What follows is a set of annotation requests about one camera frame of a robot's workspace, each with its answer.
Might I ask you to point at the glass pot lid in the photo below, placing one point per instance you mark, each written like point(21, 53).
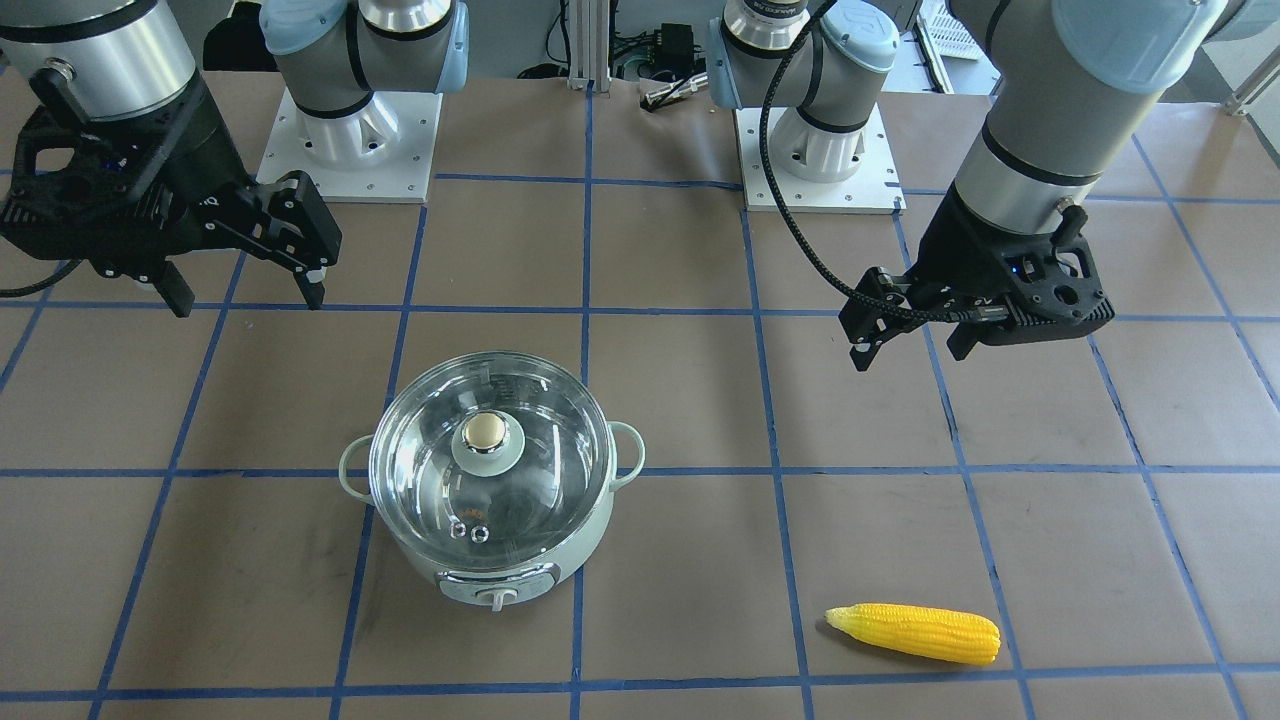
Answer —
point(490, 455)

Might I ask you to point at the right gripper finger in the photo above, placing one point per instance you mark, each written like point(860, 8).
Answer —
point(312, 289)
point(174, 290)

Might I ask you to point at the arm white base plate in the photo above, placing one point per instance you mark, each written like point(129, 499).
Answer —
point(819, 171)
point(382, 153)

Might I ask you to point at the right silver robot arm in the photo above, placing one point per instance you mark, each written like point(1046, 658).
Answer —
point(125, 57)

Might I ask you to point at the black power adapter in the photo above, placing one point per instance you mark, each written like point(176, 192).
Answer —
point(674, 49)

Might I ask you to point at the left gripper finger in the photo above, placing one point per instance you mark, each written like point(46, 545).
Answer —
point(963, 340)
point(867, 337)

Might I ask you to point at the pale green electric pot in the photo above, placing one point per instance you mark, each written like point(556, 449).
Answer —
point(490, 500)

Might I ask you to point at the yellow corn cob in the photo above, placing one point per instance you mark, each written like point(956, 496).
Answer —
point(940, 634)

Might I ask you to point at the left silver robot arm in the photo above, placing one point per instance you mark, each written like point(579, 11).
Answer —
point(1077, 79)

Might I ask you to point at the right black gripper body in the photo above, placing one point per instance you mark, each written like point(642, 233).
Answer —
point(200, 150)

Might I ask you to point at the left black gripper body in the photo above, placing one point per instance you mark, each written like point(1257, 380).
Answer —
point(950, 245)

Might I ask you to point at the white plastic basket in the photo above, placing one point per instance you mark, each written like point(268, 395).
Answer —
point(948, 35)

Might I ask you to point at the aluminium frame post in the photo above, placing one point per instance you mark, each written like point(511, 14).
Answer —
point(590, 36)

